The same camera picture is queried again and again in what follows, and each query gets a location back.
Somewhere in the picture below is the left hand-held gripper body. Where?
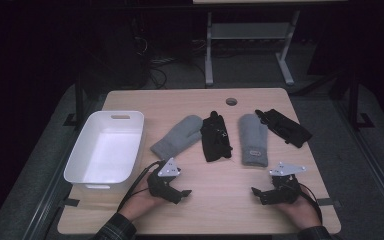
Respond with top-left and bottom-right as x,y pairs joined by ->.
146,158 -> 183,203

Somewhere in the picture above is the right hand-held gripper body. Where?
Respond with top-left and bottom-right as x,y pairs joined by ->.
262,162 -> 308,205

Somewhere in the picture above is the grey mitten with label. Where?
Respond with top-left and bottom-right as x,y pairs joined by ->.
238,113 -> 269,168

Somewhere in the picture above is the plain grey mitten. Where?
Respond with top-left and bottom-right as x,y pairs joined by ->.
150,114 -> 204,161

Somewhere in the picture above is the person's left hand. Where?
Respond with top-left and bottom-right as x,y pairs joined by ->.
118,173 -> 169,223

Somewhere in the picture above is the person's right hand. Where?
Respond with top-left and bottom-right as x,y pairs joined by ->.
275,185 -> 314,231

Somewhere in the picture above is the black glove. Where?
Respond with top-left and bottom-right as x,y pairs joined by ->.
254,108 -> 313,149
199,110 -> 234,163

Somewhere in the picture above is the white plastic bin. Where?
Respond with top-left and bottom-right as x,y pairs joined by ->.
63,110 -> 146,194

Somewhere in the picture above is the white metal stand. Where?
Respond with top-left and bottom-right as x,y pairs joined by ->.
204,9 -> 302,87

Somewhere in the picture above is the left hand-held gripper black cable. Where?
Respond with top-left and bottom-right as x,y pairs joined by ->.
116,160 -> 164,213

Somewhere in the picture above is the hand-held gripper black cable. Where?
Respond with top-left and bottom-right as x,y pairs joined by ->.
116,160 -> 164,213
298,182 -> 324,225

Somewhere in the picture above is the right hand-held gripper black cable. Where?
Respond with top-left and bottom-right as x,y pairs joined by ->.
298,182 -> 324,225

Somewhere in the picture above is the grey strap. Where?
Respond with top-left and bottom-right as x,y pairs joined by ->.
315,197 -> 342,208
61,197 -> 81,208

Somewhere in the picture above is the tangle of floor cables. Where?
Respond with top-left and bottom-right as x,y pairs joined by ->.
136,34 -> 208,90

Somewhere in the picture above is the black metal post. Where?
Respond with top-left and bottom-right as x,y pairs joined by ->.
74,71 -> 85,125

